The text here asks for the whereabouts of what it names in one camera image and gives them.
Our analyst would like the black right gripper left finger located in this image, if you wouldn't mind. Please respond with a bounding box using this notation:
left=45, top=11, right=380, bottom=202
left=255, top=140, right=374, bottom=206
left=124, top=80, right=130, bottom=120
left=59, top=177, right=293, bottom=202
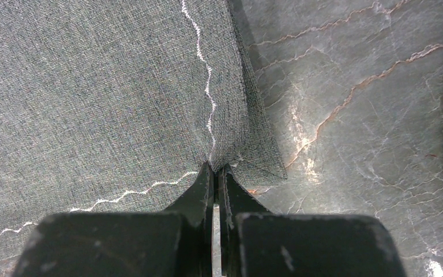
left=165, top=162, right=215, bottom=276

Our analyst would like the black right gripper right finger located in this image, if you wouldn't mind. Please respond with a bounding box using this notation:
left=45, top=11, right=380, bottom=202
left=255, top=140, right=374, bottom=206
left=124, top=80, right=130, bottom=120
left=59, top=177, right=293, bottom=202
left=217, top=164, right=270, bottom=276

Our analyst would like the grey cloth napkin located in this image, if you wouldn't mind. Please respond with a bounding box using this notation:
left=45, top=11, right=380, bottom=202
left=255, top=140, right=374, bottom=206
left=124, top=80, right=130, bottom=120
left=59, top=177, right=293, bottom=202
left=0, top=1, right=286, bottom=261

